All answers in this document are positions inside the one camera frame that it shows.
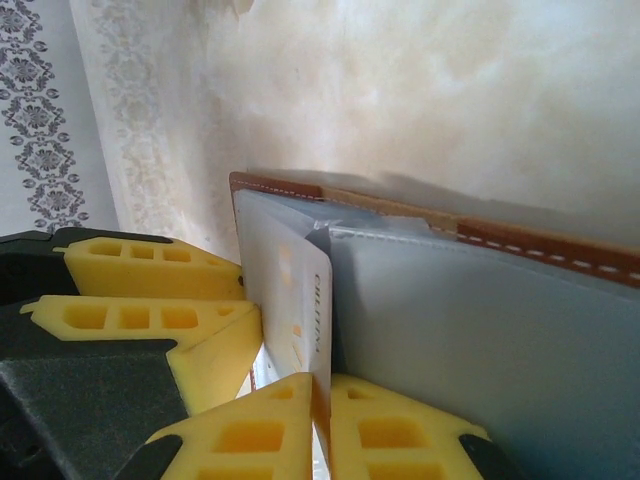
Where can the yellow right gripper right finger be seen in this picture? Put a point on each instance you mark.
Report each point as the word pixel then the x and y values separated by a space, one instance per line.
pixel 400 440

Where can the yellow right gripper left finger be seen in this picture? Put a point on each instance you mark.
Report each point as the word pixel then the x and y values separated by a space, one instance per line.
pixel 240 440

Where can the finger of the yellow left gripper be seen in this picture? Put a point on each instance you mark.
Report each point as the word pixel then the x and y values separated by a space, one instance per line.
pixel 150 270
pixel 215 350

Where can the white card gold print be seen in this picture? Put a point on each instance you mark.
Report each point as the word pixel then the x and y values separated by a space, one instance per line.
pixel 305 310

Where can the brown leather card holder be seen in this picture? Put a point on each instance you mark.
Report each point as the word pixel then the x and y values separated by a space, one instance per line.
pixel 450 325

